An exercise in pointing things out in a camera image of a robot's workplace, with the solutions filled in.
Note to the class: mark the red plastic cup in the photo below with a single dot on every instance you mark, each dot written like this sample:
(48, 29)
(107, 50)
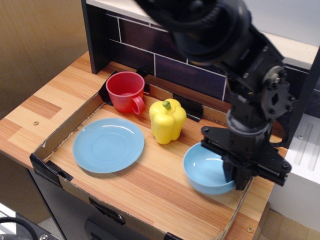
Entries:
(126, 92)

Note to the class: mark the dark brick backsplash shelf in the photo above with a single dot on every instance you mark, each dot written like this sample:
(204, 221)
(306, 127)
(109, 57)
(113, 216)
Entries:
(119, 31)

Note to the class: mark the white block with rails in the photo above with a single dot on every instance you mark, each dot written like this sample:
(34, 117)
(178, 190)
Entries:
(299, 198)

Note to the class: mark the yellow toy bell pepper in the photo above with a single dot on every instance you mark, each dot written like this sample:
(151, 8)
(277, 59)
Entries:
(167, 119)

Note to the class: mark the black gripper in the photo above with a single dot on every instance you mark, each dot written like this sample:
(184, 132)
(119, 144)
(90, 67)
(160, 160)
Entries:
(245, 156)

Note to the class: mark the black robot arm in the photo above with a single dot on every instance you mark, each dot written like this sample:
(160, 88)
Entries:
(221, 33)

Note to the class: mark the cardboard tray border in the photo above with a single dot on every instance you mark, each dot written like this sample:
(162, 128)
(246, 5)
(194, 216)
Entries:
(149, 200)

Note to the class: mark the light blue bowl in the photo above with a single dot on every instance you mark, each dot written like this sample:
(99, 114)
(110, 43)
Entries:
(204, 171)

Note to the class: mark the light blue plate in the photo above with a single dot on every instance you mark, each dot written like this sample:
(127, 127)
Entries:
(108, 145)

